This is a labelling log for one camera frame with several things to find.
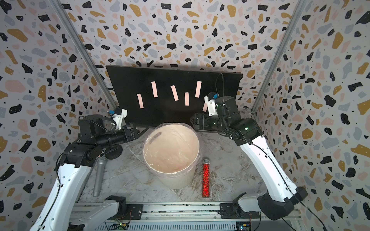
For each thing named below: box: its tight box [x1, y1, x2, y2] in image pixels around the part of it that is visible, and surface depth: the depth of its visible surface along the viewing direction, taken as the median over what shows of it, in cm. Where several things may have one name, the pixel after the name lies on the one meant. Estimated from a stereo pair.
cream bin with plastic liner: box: [143, 122, 201, 190], surface depth 76 cm
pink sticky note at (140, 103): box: [136, 93, 145, 109], surface depth 75 cm
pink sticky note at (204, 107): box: [202, 102, 208, 113], surface depth 75 cm
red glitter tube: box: [201, 158, 211, 198], surface depth 85 cm
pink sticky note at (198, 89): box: [195, 80, 202, 99], surface depth 68 cm
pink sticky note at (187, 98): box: [184, 91, 190, 106], surface depth 72 cm
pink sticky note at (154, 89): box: [150, 81, 159, 98], surface depth 70 cm
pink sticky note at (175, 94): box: [170, 84, 180, 102], surface depth 70 cm
